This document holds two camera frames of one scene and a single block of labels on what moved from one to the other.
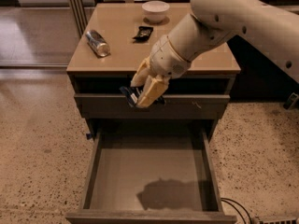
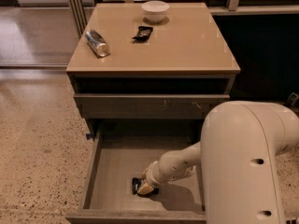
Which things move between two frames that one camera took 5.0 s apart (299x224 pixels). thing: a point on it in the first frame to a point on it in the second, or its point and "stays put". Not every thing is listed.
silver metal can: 97,42 stays put
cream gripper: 169,61 to 151,175
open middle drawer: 150,173 stays put
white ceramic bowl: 154,10 stays put
